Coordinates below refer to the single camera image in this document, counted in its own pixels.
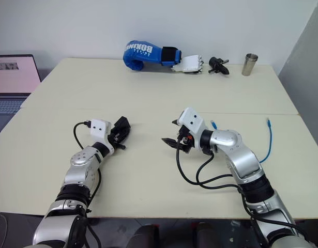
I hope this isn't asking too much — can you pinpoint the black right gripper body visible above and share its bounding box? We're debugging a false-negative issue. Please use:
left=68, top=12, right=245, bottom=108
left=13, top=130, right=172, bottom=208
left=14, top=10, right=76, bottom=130
left=176, top=125, right=196, bottom=153

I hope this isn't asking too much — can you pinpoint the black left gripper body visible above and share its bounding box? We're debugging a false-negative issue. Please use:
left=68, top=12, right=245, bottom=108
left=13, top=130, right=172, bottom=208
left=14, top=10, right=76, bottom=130
left=108, top=127, right=123, bottom=150

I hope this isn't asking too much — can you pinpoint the blue Ethernet cable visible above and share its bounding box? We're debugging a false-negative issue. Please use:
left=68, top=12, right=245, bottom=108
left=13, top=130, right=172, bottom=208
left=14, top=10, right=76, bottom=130
left=210, top=117, right=274, bottom=163

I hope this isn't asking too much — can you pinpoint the white robotic hand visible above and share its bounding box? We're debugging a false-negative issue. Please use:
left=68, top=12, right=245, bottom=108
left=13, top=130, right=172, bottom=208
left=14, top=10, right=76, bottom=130
left=171, top=54, right=205, bottom=74

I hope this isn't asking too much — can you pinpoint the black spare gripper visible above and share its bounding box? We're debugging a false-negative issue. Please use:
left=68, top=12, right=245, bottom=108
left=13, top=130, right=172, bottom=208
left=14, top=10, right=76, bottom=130
left=208, top=56, right=231, bottom=76

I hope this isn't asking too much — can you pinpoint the blue boxing glove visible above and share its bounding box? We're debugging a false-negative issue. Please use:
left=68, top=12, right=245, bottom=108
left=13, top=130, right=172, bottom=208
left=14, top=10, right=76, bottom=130
left=123, top=40, right=183, bottom=72

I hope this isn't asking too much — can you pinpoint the metal cup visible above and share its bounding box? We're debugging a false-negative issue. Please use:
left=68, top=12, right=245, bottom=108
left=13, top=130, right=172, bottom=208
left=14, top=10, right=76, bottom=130
left=241, top=53, right=259, bottom=76

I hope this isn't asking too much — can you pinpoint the open laptop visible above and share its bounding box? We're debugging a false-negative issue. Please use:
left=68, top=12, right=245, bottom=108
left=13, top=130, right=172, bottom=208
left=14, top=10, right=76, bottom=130
left=0, top=54, right=42, bottom=133

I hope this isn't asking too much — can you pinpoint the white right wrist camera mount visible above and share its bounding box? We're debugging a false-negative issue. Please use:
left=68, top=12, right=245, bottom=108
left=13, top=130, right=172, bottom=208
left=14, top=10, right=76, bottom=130
left=178, top=107, right=206, bottom=148

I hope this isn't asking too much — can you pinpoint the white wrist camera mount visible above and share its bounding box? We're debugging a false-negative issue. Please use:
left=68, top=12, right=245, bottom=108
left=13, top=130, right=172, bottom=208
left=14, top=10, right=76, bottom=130
left=89, top=118, right=115, bottom=155
left=178, top=107, right=206, bottom=148

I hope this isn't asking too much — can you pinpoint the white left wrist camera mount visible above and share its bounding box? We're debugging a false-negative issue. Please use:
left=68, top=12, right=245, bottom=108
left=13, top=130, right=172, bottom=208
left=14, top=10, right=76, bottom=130
left=89, top=118, right=115, bottom=155

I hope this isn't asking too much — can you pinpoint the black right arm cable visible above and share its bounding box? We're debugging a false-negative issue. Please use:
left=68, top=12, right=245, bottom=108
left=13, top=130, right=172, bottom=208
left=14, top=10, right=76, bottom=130
left=176, top=141, right=299, bottom=235

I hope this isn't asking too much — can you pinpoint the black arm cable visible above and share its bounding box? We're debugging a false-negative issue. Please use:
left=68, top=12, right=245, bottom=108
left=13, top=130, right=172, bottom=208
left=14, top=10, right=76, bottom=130
left=176, top=141, right=299, bottom=235
left=73, top=120, right=102, bottom=248

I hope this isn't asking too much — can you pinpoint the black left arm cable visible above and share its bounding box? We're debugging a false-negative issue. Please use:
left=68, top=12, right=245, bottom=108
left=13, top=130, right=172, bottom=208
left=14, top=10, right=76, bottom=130
left=73, top=120, right=102, bottom=248

